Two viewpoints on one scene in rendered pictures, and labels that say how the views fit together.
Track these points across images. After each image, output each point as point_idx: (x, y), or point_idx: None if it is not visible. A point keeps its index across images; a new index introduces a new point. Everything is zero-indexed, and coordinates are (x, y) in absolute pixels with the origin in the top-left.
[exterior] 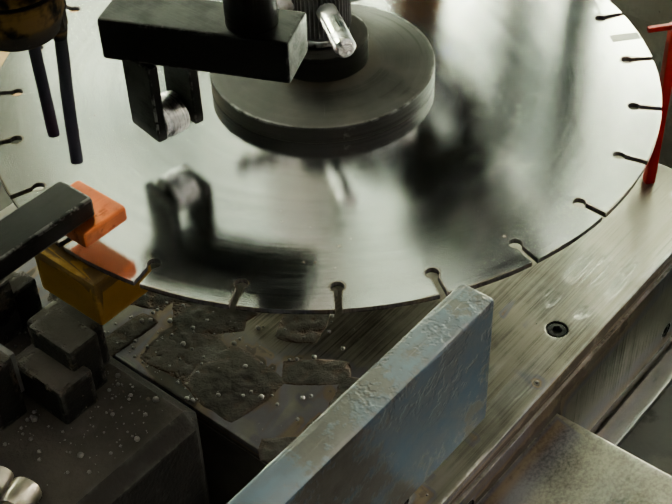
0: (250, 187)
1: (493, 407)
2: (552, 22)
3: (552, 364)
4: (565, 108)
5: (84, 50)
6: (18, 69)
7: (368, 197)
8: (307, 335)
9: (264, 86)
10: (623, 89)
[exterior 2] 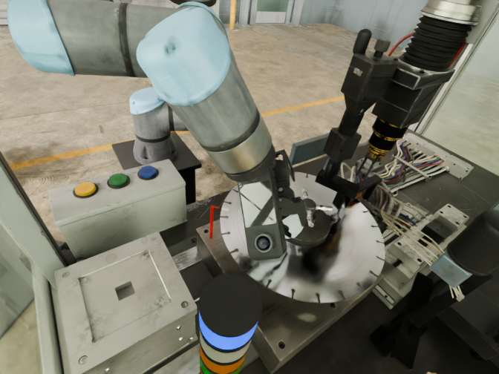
0: (320, 198)
1: None
2: (239, 220)
3: None
4: None
5: (363, 251)
6: (379, 249)
7: (298, 189)
8: None
9: (317, 214)
10: (236, 196)
